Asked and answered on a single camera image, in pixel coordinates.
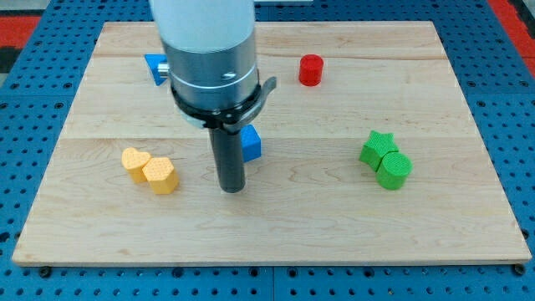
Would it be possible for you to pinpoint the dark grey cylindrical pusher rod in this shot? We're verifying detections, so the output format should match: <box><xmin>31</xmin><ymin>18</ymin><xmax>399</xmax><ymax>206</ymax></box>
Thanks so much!
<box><xmin>209</xmin><ymin>129</ymin><xmax>246</xmax><ymax>193</ymax></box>

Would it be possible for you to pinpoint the blue cube block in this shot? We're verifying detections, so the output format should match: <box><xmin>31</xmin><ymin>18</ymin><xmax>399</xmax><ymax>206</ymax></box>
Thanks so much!
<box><xmin>241</xmin><ymin>125</ymin><xmax>262</xmax><ymax>162</ymax></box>

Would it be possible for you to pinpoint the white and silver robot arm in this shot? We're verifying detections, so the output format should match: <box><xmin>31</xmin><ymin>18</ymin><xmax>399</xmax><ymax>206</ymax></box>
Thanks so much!
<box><xmin>150</xmin><ymin>0</ymin><xmax>265</xmax><ymax>193</ymax></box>

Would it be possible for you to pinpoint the yellow pentagon block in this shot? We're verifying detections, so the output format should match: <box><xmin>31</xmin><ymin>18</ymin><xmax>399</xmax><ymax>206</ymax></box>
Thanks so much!
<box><xmin>142</xmin><ymin>157</ymin><xmax>180</xmax><ymax>195</ymax></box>

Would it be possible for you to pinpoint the yellow heart block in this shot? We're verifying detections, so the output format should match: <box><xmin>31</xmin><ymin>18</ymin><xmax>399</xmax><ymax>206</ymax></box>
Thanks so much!
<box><xmin>121</xmin><ymin>147</ymin><xmax>152</xmax><ymax>183</ymax></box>

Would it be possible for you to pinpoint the blue triangle block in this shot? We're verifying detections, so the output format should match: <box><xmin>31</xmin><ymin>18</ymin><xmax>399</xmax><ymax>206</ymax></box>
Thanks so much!
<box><xmin>145</xmin><ymin>54</ymin><xmax>169</xmax><ymax>86</ymax></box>

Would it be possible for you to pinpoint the red cylinder block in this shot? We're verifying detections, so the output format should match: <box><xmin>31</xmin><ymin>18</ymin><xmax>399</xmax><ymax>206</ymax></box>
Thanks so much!
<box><xmin>298</xmin><ymin>54</ymin><xmax>324</xmax><ymax>87</ymax></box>

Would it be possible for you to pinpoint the light wooden board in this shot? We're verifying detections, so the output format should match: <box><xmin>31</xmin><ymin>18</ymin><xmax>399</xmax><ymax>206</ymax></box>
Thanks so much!
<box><xmin>13</xmin><ymin>21</ymin><xmax>532</xmax><ymax>267</ymax></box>

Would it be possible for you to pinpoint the green star block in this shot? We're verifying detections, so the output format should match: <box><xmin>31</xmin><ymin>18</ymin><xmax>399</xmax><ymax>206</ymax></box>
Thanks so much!
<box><xmin>359</xmin><ymin>130</ymin><xmax>399</xmax><ymax>171</ymax></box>

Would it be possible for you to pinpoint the green cylinder block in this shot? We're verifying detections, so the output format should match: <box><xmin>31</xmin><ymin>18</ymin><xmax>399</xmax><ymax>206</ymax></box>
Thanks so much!
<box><xmin>376</xmin><ymin>152</ymin><xmax>413</xmax><ymax>190</ymax></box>

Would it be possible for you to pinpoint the black clamp ring with lever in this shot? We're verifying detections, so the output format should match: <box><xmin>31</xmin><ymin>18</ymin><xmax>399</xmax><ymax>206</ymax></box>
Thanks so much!
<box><xmin>170</xmin><ymin>76</ymin><xmax>278</xmax><ymax>134</ymax></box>

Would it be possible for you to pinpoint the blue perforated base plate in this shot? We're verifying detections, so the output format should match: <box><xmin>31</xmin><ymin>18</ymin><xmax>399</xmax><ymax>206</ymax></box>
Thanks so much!
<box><xmin>1</xmin><ymin>0</ymin><xmax>534</xmax><ymax>300</ymax></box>

